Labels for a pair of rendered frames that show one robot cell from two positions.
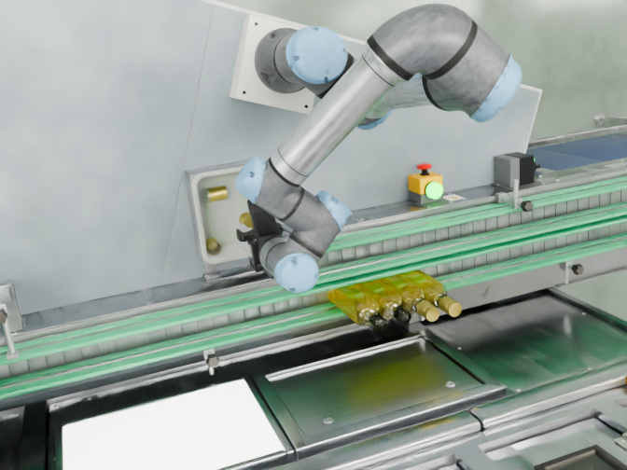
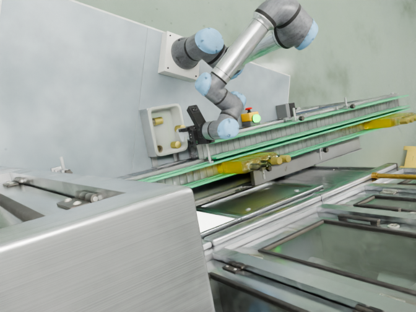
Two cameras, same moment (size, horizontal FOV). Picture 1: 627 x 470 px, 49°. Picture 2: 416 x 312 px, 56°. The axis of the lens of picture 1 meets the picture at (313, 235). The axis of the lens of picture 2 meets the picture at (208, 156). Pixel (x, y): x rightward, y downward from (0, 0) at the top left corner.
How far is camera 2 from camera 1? 0.67 m
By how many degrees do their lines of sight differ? 19
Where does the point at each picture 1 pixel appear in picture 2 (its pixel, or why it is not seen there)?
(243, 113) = (164, 81)
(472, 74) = (302, 22)
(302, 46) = (204, 35)
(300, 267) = (231, 123)
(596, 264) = (329, 154)
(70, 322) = not seen: hidden behind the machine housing
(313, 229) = (233, 107)
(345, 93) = (248, 34)
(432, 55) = (286, 13)
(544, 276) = (309, 160)
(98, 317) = not seen: hidden behind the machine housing
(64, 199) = (80, 125)
